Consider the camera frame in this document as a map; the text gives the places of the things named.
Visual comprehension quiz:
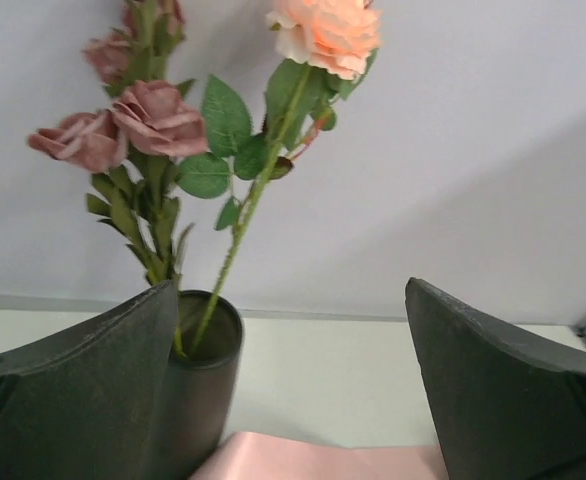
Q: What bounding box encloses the black conical vase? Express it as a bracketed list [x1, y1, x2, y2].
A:
[155, 297, 244, 479]

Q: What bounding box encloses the pink wrapping paper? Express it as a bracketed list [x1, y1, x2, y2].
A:
[191, 432, 448, 480]

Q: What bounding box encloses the mauve rose stem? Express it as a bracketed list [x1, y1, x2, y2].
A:
[26, 0, 212, 359]

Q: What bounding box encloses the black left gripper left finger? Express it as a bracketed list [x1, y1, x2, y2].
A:
[0, 281, 177, 479]

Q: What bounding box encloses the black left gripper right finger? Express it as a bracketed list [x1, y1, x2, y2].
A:
[405, 278, 586, 480]

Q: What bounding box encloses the peach rose stem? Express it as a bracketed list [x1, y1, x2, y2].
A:
[174, 1, 382, 359]

